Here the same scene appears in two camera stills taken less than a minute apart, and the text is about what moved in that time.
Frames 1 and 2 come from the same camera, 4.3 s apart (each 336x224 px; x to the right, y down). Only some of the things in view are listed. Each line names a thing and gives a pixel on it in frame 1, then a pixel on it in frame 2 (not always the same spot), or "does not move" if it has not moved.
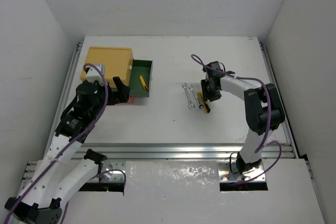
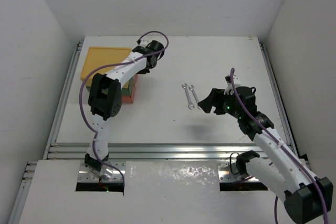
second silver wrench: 191,88 does not move
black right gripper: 207,95 → 214,98
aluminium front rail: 185,151 does not move
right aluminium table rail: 289,126 does not move
